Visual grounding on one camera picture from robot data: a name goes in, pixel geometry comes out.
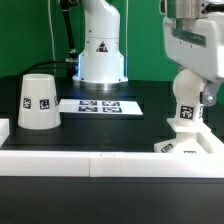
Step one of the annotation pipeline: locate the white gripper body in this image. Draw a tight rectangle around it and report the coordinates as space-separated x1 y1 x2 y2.
163 15 224 82

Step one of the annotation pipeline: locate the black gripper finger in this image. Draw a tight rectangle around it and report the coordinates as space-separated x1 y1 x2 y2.
200 80 221 106

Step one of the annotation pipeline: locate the white lamp bulb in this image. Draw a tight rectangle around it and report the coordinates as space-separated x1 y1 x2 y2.
173 69 204 122

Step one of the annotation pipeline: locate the white lamp base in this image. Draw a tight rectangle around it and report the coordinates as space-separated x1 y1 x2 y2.
154 118 211 155

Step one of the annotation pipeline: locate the white lamp shade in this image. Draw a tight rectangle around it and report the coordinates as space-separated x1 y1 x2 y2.
18 74 61 130

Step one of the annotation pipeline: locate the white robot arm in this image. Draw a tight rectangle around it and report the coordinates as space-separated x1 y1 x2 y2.
73 0 224 106

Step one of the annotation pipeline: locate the white fiducial marker sheet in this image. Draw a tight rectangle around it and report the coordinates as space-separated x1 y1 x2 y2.
59 99 142 115

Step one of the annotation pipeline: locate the black cable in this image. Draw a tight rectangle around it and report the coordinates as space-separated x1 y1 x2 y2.
19 0 79 76

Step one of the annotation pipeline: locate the white cable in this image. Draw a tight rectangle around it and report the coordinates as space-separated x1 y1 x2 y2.
47 0 56 62

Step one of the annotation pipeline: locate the white table border frame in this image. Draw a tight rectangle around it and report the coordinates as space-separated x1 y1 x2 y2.
0 119 224 178

